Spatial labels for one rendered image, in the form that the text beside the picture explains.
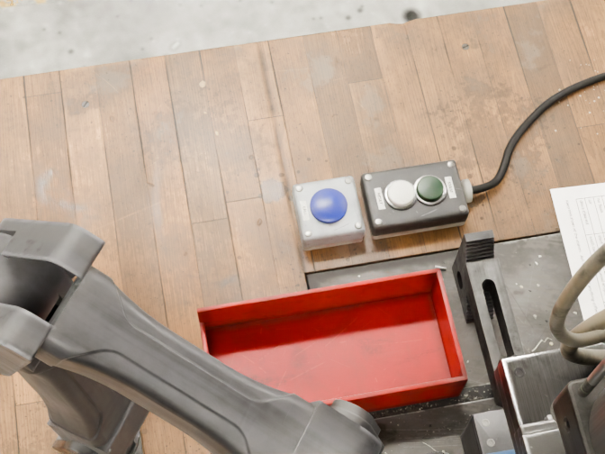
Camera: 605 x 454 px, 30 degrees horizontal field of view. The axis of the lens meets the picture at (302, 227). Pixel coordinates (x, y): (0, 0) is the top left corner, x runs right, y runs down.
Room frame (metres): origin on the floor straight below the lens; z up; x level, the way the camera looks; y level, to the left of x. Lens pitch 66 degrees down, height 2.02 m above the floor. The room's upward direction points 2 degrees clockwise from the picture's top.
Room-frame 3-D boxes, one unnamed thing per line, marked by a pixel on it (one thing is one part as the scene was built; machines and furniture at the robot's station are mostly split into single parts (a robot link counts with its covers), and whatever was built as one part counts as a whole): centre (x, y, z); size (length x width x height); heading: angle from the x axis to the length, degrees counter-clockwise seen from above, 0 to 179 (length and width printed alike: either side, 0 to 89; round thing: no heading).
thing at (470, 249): (0.44, -0.18, 0.95); 0.06 x 0.03 x 0.09; 13
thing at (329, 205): (0.52, -0.03, 0.93); 0.04 x 0.04 x 0.02
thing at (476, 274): (0.37, -0.20, 0.95); 0.15 x 0.03 x 0.10; 13
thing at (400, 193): (0.54, -0.10, 0.93); 0.03 x 0.03 x 0.02
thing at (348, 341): (0.35, -0.03, 0.93); 0.25 x 0.12 x 0.06; 103
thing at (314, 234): (0.52, -0.03, 0.90); 0.07 x 0.07 x 0.06; 13
